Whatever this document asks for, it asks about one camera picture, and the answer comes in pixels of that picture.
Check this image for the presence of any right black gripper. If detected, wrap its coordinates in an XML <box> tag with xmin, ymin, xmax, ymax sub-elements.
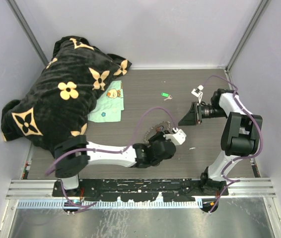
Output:
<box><xmin>178</xmin><ymin>102</ymin><xmax>227</xmax><ymax>126</ymax></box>

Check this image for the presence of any large keyring with small rings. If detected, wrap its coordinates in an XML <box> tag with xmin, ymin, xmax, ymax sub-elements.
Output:
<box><xmin>143</xmin><ymin>121</ymin><xmax>171</xmax><ymax>143</ymax></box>

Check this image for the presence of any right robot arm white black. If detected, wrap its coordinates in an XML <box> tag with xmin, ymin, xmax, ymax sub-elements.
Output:
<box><xmin>178</xmin><ymin>89</ymin><xmax>263</xmax><ymax>195</ymax></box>

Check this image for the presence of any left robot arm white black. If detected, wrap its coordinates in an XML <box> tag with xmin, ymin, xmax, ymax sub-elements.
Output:
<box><xmin>53</xmin><ymin>132</ymin><xmax>176</xmax><ymax>196</ymax></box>

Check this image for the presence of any green key tag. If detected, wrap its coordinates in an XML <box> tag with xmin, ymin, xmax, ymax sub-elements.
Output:
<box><xmin>161</xmin><ymin>92</ymin><xmax>169</xmax><ymax>97</ymax></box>

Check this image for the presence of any mint green cartoon cloth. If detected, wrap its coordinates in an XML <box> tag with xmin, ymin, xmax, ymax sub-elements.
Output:
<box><xmin>88</xmin><ymin>80</ymin><xmax>124</xmax><ymax>123</ymax></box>

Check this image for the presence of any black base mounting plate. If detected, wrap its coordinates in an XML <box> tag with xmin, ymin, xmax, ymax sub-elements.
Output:
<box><xmin>66</xmin><ymin>178</ymin><xmax>225</xmax><ymax>202</ymax></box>

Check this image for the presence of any black floral plush blanket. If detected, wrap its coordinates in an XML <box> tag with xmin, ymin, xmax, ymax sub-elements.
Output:
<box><xmin>1</xmin><ymin>36</ymin><xmax>132</xmax><ymax>151</ymax></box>

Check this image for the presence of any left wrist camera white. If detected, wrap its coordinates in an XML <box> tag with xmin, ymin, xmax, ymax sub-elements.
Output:
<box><xmin>163</xmin><ymin>128</ymin><xmax>186</xmax><ymax>146</ymax></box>

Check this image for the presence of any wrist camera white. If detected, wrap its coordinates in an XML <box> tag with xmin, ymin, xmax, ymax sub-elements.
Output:
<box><xmin>191</xmin><ymin>85</ymin><xmax>204</xmax><ymax>104</ymax></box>
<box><xmin>163</xmin><ymin>128</ymin><xmax>186</xmax><ymax>146</ymax></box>

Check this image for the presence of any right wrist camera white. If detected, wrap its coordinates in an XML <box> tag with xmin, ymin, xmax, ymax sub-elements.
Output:
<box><xmin>191</xmin><ymin>85</ymin><xmax>204</xmax><ymax>104</ymax></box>

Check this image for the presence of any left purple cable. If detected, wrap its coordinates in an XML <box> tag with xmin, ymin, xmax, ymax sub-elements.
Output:
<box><xmin>45</xmin><ymin>106</ymin><xmax>178</xmax><ymax>214</ymax></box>

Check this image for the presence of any aluminium rail with slotted duct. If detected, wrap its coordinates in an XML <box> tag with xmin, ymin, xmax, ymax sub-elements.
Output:
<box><xmin>6</xmin><ymin>178</ymin><xmax>276</xmax><ymax>210</ymax></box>

